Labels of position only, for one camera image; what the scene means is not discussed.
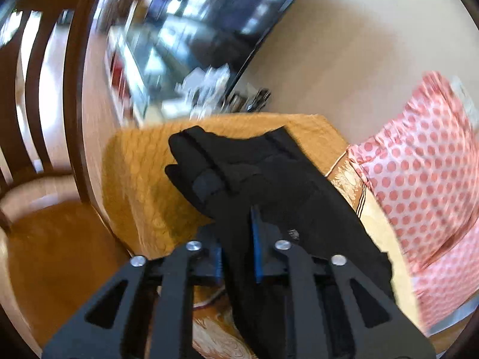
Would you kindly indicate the dark wooden chair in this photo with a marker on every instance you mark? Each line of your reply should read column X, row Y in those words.
column 41, row 127

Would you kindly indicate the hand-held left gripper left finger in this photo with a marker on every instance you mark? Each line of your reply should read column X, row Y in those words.
column 216, row 260

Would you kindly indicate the large black television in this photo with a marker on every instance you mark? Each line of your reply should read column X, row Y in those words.
column 224, row 18

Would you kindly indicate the black pants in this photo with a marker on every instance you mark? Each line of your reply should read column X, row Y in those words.
column 277, row 194

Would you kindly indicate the white media cabinet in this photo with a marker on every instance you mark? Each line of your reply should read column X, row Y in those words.
column 129, row 71

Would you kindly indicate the pink polka dot pillow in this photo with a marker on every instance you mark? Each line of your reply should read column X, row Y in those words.
column 423, row 179

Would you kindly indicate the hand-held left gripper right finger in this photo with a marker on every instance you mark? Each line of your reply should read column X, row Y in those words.
column 257, row 246

